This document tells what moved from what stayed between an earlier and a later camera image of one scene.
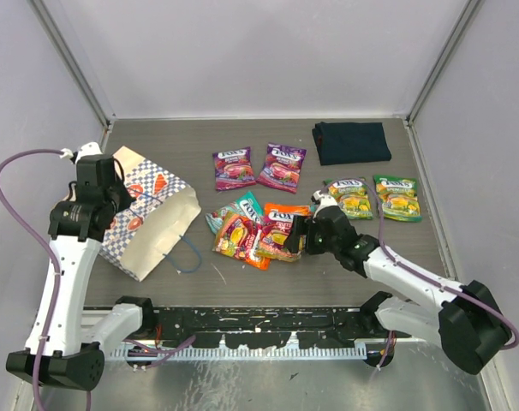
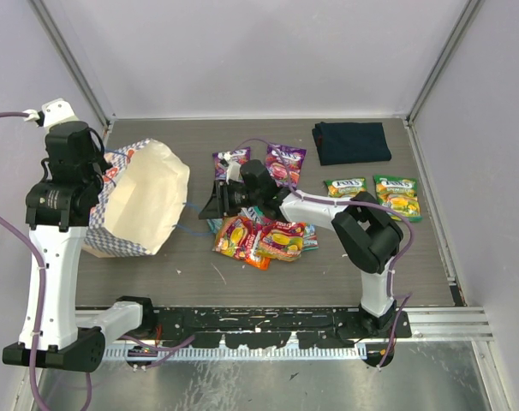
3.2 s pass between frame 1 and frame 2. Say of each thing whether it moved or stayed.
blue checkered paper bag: moved
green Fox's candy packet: stayed
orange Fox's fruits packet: stayed
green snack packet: stayed
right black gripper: moved
